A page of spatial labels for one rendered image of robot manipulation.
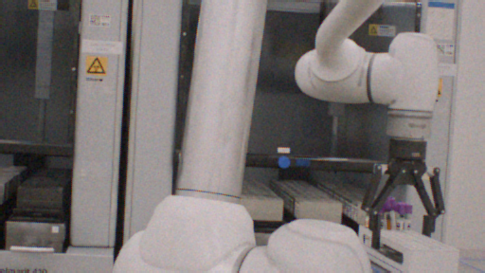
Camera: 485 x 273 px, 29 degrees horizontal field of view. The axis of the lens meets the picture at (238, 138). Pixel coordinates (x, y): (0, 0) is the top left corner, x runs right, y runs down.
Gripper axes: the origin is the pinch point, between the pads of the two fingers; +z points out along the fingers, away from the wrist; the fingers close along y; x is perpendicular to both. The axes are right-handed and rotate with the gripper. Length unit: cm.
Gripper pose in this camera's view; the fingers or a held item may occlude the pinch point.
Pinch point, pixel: (401, 238)
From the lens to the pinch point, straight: 192.4
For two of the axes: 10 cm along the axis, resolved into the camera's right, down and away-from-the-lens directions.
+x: -2.0, -0.7, 9.8
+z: -0.6, 10.0, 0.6
